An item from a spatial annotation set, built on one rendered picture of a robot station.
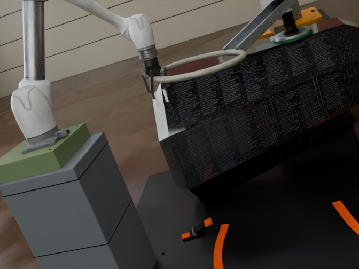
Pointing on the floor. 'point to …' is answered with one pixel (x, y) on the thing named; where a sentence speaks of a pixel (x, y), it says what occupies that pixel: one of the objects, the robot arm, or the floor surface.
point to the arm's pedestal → (80, 214)
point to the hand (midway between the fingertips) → (161, 97)
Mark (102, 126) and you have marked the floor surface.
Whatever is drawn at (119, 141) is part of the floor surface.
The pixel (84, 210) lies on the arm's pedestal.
